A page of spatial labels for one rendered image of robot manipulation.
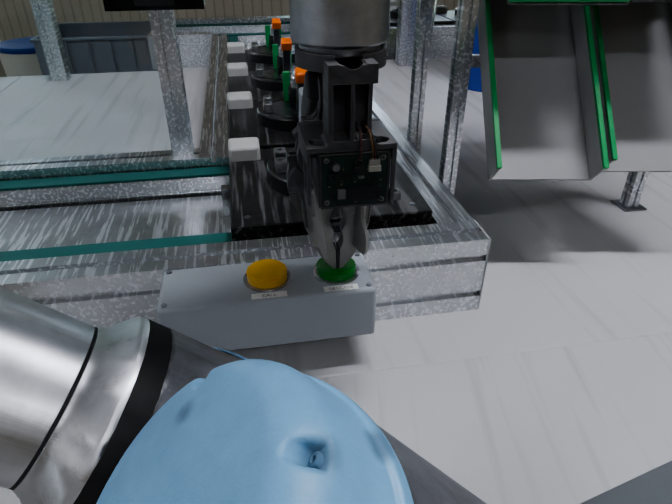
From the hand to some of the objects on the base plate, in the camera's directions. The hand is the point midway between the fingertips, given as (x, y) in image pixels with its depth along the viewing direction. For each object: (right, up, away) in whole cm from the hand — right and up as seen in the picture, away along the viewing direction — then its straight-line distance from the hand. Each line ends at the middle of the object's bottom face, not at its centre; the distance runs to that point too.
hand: (336, 252), depth 53 cm
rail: (-27, -10, +8) cm, 30 cm away
